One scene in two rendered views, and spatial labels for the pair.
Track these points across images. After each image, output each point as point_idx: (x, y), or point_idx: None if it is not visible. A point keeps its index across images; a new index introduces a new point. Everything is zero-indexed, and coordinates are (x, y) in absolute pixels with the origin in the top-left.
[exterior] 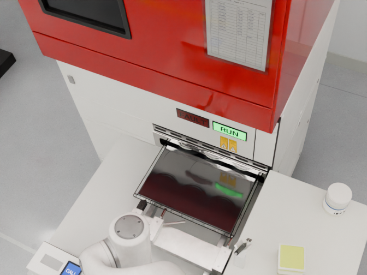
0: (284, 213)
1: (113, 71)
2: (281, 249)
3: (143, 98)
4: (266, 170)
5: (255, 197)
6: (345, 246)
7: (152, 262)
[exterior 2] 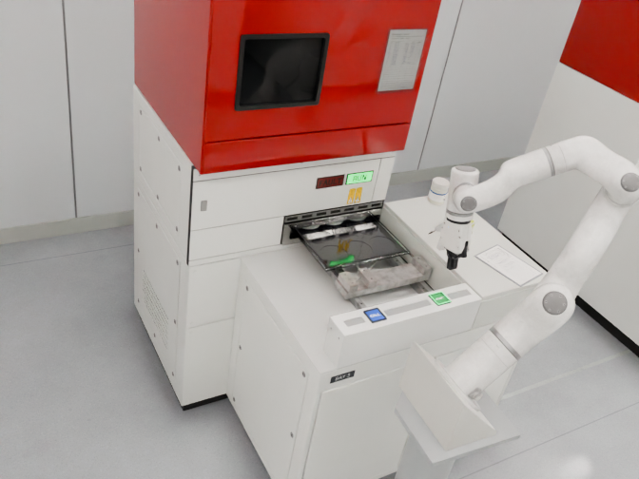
0: (422, 216)
1: (285, 152)
2: None
3: (286, 184)
4: (380, 206)
5: None
6: None
7: (503, 163)
